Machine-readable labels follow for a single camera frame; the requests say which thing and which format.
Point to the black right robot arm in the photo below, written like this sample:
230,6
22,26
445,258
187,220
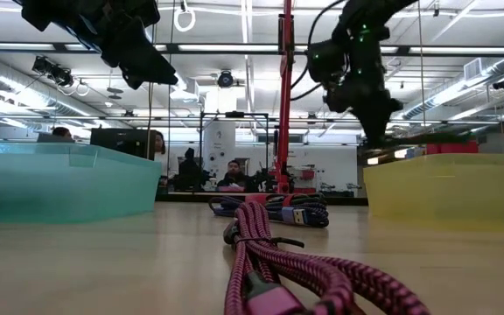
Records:
374,13

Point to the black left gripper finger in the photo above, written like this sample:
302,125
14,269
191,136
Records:
147,65

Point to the red tool cart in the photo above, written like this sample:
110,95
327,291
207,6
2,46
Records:
306,175

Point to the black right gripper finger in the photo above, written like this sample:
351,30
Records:
376,127

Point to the black overhead camera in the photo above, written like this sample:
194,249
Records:
225,79

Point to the yellow translucent plastic bin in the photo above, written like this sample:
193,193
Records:
453,192

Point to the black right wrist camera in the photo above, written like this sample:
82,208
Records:
326,61

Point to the teal translucent plastic bin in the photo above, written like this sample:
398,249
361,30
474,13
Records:
59,188

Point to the white pillar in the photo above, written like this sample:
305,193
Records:
219,144

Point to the black overhead frame beam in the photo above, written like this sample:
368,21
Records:
171,47

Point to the person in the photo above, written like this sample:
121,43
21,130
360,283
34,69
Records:
161,146
190,168
234,168
61,132

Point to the red camera stand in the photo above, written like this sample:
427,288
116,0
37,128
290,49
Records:
285,109

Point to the small black robot arm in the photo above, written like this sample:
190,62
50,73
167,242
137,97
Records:
264,179

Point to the black computer monitor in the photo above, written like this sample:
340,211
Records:
121,140

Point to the red storage boxes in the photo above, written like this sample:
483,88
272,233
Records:
453,149

